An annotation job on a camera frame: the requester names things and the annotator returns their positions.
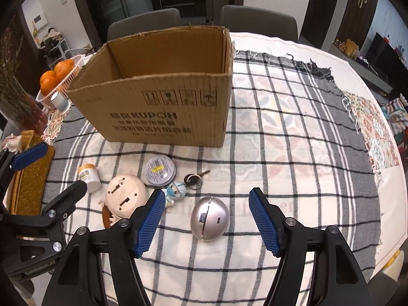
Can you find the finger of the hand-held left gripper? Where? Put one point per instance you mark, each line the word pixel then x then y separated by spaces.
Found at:
pixel 73 196
pixel 28 156

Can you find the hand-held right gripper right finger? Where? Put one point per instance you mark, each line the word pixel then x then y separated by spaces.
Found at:
pixel 264 223

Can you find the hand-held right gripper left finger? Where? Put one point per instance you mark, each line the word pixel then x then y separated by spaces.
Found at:
pixel 149 223

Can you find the small white round lid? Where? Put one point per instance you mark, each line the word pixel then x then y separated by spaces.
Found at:
pixel 90 177

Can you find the beige round deer toy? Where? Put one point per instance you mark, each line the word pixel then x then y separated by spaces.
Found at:
pixel 124 194

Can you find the small clear black cap item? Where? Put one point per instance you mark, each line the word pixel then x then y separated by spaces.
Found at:
pixel 177 191

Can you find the round metal tin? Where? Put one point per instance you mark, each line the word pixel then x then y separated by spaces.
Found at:
pixel 158 170

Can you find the silver egg-shaped gadget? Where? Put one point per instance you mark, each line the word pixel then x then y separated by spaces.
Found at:
pixel 210 220

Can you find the brown cardboard box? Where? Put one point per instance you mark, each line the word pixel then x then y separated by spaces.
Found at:
pixel 159 102

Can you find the printed white fabric bag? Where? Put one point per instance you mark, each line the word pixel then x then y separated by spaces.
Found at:
pixel 12 142

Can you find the woven straw basket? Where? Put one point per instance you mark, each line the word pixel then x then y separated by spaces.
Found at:
pixel 30 185

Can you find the dark red glass jar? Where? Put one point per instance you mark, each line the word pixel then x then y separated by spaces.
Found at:
pixel 22 111

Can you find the grey white plaid blanket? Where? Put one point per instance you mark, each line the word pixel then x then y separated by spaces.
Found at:
pixel 287 165

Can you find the grey cylindrical canister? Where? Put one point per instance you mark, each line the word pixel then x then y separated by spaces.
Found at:
pixel 60 102

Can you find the pile of oranges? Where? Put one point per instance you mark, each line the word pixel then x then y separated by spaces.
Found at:
pixel 63 68

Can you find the white plastic fruit basket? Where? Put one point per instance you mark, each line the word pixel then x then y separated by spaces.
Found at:
pixel 75 65

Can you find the white shelf rack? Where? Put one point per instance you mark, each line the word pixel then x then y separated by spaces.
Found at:
pixel 52 52

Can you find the colourful printed cloth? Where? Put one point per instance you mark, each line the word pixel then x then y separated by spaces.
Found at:
pixel 395 118

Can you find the grey dining chair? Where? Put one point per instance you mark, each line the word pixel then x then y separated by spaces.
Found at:
pixel 258 19
pixel 143 22

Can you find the white low media cabinet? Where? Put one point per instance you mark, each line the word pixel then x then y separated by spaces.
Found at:
pixel 360 70

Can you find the yellow box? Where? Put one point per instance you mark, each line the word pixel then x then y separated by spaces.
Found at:
pixel 350 47

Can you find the black television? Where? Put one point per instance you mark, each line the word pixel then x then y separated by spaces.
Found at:
pixel 385 54

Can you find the dark brown door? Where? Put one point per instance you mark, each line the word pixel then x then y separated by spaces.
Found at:
pixel 322 6

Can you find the white wall intercom panel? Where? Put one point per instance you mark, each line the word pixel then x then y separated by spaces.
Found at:
pixel 40 25

